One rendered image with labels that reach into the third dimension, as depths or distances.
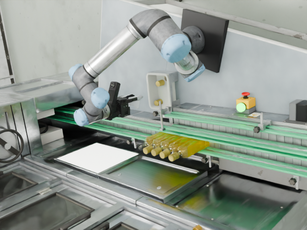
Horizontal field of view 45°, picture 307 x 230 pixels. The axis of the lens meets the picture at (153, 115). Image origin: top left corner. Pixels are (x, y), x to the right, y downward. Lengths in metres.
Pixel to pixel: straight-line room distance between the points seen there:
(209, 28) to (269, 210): 0.93
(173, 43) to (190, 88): 0.76
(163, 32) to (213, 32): 0.57
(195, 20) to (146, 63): 0.48
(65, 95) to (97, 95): 1.15
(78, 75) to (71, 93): 1.10
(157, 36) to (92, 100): 0.37
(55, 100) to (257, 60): 1.38
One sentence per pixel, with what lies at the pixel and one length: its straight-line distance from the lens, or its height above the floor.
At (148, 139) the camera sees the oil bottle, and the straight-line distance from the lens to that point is 1.99.
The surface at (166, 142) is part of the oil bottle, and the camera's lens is 1.93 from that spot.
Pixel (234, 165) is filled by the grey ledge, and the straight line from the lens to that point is 1.96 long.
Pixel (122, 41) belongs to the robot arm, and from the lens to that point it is 1.52.
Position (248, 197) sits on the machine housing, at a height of 1.05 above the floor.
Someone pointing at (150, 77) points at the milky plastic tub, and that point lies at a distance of 2.24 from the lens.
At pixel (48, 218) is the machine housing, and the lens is 1.82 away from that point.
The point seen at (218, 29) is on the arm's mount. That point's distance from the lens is 1.94.
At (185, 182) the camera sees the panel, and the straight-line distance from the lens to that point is 1.83.
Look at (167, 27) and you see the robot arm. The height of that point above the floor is 1.31.
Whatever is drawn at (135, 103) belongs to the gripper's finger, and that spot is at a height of 1.23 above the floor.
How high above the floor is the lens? 2.40
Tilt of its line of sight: 43 degrees down
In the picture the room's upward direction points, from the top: 111 degrees counter-clockwise
